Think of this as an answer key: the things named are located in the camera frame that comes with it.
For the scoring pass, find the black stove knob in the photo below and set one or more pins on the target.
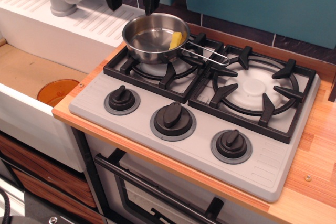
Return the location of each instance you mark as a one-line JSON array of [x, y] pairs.
[[173, 122], [122, 101], [231, 147]]

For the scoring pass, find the wooden drawer fronts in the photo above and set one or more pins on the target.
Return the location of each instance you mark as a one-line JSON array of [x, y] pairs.
[[50, 180]]

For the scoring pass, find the black middle stove knob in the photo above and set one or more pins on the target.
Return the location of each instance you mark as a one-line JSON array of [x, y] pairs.
[[173, 122]]

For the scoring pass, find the stainless steel pan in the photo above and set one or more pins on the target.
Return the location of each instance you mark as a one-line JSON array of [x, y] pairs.
[[148, 38]]

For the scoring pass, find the black left stove knob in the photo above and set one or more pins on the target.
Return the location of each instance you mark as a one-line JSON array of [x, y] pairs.
[[122, 101]]

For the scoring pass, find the orange plastic plate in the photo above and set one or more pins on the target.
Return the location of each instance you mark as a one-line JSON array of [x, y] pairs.
[[52, 93]]

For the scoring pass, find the black left burner grate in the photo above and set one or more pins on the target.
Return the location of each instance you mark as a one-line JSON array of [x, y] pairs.
[[174, 80]]

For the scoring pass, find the black right stove knob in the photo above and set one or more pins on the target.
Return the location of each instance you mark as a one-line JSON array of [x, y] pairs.
[[231, 147]]

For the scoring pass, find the black burner grate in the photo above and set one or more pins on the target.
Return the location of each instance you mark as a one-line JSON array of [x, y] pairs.
[[174, 80], [257, 92]]

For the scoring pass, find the grey toy stove top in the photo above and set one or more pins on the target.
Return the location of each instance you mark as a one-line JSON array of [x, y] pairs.
[[262, 175]]

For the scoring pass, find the white toy sink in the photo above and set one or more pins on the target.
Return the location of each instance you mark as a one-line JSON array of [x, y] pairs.
[[38, 48]]

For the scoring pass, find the oven door with handle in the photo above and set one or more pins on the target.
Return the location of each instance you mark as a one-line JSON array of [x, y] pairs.
[[151, 203]]

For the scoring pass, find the black right burner grate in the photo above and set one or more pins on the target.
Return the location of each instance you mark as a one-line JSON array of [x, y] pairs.
[[257, 92]]

